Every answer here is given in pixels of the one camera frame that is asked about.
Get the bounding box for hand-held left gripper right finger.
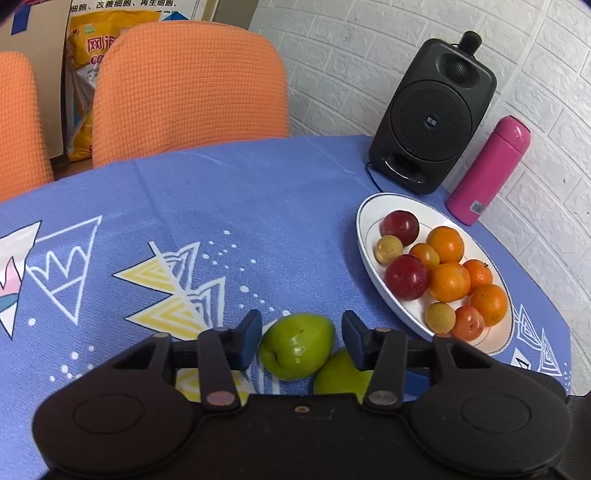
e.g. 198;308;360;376
341;310;490;410

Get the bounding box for tan longan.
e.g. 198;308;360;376
374;235;404;265
425;302;457;335

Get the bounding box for medium orange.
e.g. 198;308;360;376
428;263;471;303

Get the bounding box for black loudspeaker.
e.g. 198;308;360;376
368;38;498;195

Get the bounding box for pink thermos bottle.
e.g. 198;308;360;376
445;115;532;227

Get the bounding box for green jujube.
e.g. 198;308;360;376
313;348;376;395
259;312;336;381

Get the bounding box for white plate with blue rim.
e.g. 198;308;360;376
356;192;515;356

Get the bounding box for large orange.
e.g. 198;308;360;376
469;284;509;328

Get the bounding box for yellow plastic bag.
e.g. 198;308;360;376
65;8;162;162

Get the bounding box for mandarin with green stem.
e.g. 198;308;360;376
462;259;494;296

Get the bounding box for red and yellow plum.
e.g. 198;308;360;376
409;243;441;271

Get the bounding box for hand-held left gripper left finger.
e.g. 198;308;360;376
111;309;263;413

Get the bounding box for wall poster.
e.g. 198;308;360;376
67;0;220;24

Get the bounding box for orange chair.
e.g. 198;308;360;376
92;21;291;169
0;52;55;203

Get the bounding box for red-yellow small apple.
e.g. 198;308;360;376
451;305;485;342

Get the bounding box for cardboard box with blue tape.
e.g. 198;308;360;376
0;0;75;160

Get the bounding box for dark red plum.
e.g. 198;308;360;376
385;254;430;301
380;210;420;245

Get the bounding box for printed blue tablecloth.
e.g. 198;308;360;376
0;135;573;416

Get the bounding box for black microphone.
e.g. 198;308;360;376
457;31;482;58

